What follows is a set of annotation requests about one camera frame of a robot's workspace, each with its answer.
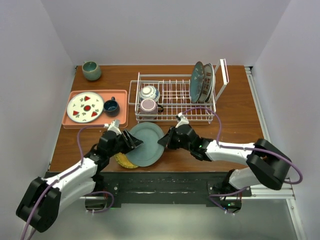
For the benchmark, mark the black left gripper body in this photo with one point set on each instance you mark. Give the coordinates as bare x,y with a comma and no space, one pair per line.
119,146

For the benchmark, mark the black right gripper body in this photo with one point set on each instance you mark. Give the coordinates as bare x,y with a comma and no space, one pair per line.
175,143

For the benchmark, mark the grey-green beaded rim plate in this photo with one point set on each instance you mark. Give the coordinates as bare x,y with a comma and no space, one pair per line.
150,151

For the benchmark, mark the yellow woven bamboo tray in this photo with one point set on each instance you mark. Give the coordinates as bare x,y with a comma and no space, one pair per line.
123,161

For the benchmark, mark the purple mug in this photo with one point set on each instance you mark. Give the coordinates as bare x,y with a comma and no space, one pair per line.
149,109

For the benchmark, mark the blue floral ceramic bowl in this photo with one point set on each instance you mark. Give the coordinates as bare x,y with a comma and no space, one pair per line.
149,92

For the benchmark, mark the teal glazed floral plate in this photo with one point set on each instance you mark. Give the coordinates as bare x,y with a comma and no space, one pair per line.
196,82

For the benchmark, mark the red Chinese text white plate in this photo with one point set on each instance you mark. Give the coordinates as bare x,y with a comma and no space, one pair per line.
207,83

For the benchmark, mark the green rimmed white plate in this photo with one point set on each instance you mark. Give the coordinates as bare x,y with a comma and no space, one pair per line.
214,80

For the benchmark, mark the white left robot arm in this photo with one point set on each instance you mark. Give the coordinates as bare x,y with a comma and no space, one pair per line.
45,198

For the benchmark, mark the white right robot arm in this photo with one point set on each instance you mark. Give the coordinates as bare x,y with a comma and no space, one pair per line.
266,164

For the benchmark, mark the dark blue small mug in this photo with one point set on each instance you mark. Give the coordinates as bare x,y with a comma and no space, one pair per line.
111,107

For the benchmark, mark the watermelon pattern white plate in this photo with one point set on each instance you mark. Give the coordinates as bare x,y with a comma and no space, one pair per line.
85,107

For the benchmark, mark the salmon pink tray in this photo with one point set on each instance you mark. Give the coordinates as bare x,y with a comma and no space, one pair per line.
121,96

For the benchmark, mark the green ceramic cup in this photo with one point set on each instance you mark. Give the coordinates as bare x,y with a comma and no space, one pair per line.
91,70

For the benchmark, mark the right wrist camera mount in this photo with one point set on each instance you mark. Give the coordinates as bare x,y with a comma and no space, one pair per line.
181,120

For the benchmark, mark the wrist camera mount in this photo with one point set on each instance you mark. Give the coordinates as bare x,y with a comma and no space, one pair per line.
181,120
113,126

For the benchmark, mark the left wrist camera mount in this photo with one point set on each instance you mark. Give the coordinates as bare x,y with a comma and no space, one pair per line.
113,126

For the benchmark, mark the white wire dish rack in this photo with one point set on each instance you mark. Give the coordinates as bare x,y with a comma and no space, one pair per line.
175,96

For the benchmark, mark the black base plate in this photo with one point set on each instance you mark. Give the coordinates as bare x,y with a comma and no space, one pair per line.
177,188

